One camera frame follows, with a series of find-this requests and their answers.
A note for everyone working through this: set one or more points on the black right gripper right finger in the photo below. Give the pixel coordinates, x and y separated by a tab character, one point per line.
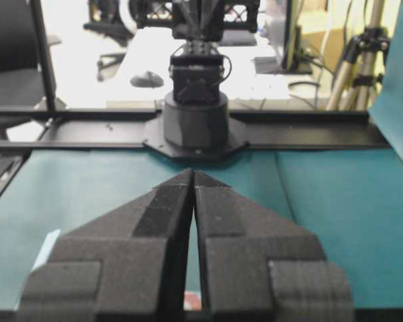
256	265

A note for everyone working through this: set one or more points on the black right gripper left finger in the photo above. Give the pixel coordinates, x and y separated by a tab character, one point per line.
126	265

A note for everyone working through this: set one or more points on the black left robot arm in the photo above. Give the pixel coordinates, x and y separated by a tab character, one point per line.
194	122

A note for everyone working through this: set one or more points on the light blue tape strip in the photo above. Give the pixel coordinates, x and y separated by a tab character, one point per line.
46	248

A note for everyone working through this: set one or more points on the black office chair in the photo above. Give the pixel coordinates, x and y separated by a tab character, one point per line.
26	73

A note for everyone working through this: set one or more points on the silver camera tripod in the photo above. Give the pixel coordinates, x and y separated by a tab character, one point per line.
355	84

